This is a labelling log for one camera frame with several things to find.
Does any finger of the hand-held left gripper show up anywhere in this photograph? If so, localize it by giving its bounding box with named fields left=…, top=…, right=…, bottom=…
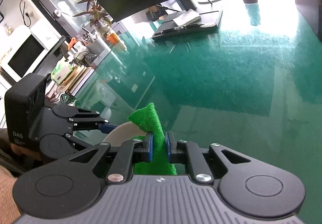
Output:
left=66, top=133, right=102, bottom=156
left=68, top=107, right=119, bottom=135

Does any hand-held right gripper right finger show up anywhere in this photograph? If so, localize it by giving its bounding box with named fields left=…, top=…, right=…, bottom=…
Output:
left=165, top=131, right=252, bottom=185

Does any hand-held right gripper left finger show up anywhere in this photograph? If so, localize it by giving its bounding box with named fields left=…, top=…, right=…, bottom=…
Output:
left=67, top=131, right=154, bottom=185

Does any bright green cleaning cloth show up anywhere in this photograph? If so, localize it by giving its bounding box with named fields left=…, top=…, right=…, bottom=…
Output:
left=128, top=103, right=178, bottom=176

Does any white ceramic bowl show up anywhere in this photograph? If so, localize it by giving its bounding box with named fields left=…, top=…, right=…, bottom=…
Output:
left=102, top=123, right=148, bottom=148

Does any person's left hand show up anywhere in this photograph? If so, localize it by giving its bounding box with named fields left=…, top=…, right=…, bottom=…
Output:
left=11, top=143, right=42, bottom=163

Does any green tissue box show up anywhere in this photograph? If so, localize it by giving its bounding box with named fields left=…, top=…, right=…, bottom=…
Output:
left=51, top=61, right=73, bottom=85

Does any white microwave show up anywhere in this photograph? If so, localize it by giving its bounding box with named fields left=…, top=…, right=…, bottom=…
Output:
left=0, top=19, right=62, bottom=82

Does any stack of wooden boards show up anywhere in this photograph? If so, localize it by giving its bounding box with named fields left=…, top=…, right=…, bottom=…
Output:
left=49, top=65, right=95, bottom=96

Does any grey pen holder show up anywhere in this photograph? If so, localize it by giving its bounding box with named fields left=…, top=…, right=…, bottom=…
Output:
left=87, top=35, right=111, bottom=57

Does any orange bottle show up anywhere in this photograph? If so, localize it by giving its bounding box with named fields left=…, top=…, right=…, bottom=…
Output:
left=107, top=31, right=120, bottom=44

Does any bundle of pens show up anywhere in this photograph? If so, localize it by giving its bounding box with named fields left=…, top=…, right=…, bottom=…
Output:
left=81, top=26, right=100, bottom=46

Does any glass vase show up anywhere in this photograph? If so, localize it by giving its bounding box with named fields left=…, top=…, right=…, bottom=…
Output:
left=97, top=19, right=112, bottom=36

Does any red-leaved plant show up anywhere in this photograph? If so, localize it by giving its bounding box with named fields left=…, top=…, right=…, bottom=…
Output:
left=73, top=0, right=112, bottom=28

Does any white notebook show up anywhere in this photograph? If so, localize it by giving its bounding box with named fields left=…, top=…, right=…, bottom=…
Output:
left=172, top=10, right=202, bottom=26

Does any black drawing tablet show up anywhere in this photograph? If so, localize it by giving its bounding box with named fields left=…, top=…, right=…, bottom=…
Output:
left=152, top=9, right=224, bottom=41

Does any black cable bundle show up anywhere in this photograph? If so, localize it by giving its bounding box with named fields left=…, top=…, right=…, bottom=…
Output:
left=73, top=52, right=98, bottom=67

